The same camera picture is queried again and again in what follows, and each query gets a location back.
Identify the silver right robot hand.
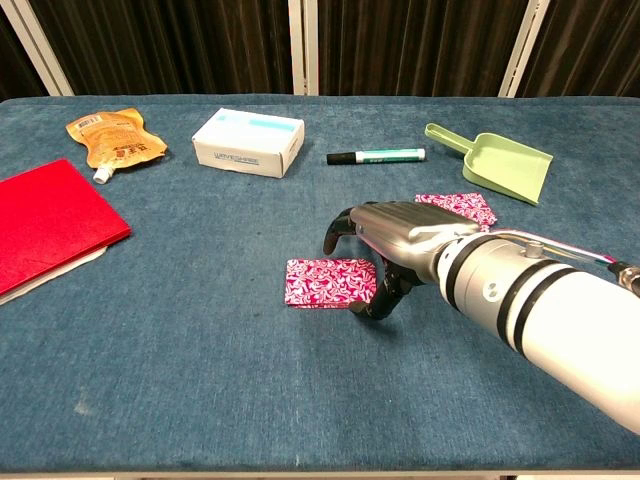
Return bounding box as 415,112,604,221
322,200,482,321

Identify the pink patterned cloth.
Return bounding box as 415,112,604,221
414,192,482,221
283,257,378,312

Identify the green marker with black cap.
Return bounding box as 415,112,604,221
326,147,427,167

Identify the light green plastic dustpan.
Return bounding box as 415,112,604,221
424,122,555,207

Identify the white cardboard box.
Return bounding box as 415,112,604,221
191,107,306,179

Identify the blue fabric table cover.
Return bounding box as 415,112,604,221
0,94,640,474

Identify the yellow spouted drink pouch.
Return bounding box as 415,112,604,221
65,107,169,185

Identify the dark pleated curtain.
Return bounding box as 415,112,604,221
0,0,640,99

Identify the white paper sheet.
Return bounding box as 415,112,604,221
0,244,108,307

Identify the red folder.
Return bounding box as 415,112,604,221
0,158,133,297

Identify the thin arm cable with connector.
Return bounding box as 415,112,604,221
489,227,640,297

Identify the white upright frame post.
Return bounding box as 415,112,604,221
287,0,320,97

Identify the white slanted frame post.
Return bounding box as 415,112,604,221
497,0,552,99
0,0,76,97

